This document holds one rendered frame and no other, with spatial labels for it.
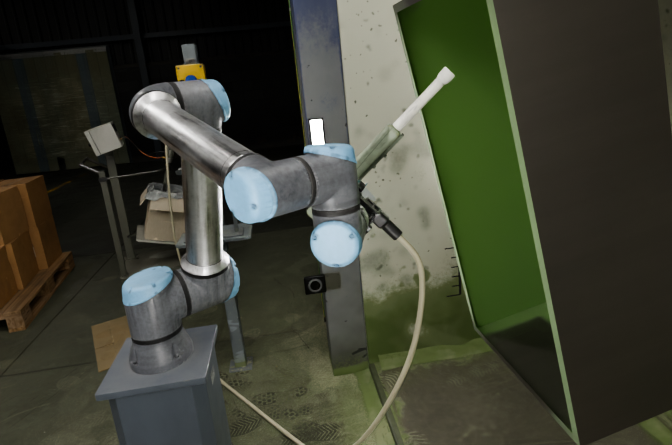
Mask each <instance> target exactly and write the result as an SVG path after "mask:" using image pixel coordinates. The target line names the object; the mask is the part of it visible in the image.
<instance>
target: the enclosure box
mask: <svg viewBox="0 0 672 445"><path fill-rule="evenodd" d="M393 9H394V13H395V17H396V21H397V25H398V29H399V33H400V37H401V41H402V45H403V49H404V53H405V57H406V61H407V65H408V69H409V73H410V77H411V81H412V85H413V89H414V93H415V97H416V99H417V98H418V97H419V96H420V95H421V94H422V93H423V92H424V91H425V90H426V89H427V87H428V86H429V85H430V84H431V83H432V82H433V81H434V80H435V79H436V78H437V76H438V74H439V72H440V71H441V70H442V69H443V68H444V67H447V68H448V69H449V70H450V71H451V72H452V73H453V74H454V75H455V77H454V78H453V79H452V80H451V81H450V82H449V83H448V84H445V85H444V86H443V87H442V88H441V89H440V90H439V91H438V92H437V93H436V94H435V95H434V96H433V97H432V98H431V99H430V100H429V102H428V103H427V104H426V105H425V106H424V107H423V108H422V109H421V110H420V111H419V112H420V116H421V120H422V124H423V128H424V132H425V136H426V140H427V144H428V148H429V152H430V156H431V160H432V164H433V168H434V172H435V176H436V180H437V184H438V188H439V192H440V196H441V200H442V204H443V208H444V212H445V215H446V219H447V223H448V227H449V231H450V235H451V239H452V243H453V247H454V251H455V255H456V259H457V263H458V267H459V271H460V275H461V279H462V283H463V287H464V291H465V295H466V299H467V303H468V307H469V311H470V315H471V319H472V322H473V326H474V330H475V331H476V332H477V333H478V334H479V335H480V336H481V337H482V339H483V340H484V341H485V342H486V343H487V344H488V345H489V346H490V347H491V349H492V350H493V351H494V352H495V353H496V354H497V355H498V356H499V358H500V359H501V360H502V361H503V362H504V363H505V364H506V365H507V367H508V368H509V369H510V370H511V371H512V372H513V373H514V374H515V375H516V377H517V378H518V379H519V380H520V381H521V382H522V383H523V384H524V386H525V387H526V388H527V389H528V390H529V391H530V392H531V393H532V394H533V396H534V397H535V398H536V399H537V400H538V401H539V402H540V403H541V405H542V406H543V407H544V408H545V409H546V410H547V411H548V412H549V413H550V415H551V416H552V417H553V418H554V419H555V420H556V421H557V422H558V424H559V425H560V426H561V427H562V428H563V429H564V430H565V431H566V433H567V434H568V435H569V436H570V437H571V438H572V439H573V440H574V441H575V443H576V444H577V445H588V444H590V443H593V442H595V441H597V440H600V439H602V438H605V437H607V436H609V435H612V434H614V433H617V432H619V431H621V430H624V429H626V428H629V427H631V426H633V425H636V424H638V423H641V422H643V421H645V420H648V419H650V418H653V417H655V416H657V415H660V414H662V413H665V412H667V411H669V410H672V131H671V121H670V112H669V102H668V92H667V83H666V73H665V63H664V54H663V44H662V34H661V25H660V15H659V5H658V0H401V1H399V2H398V3H396V4H394V5H393Z"/></svg>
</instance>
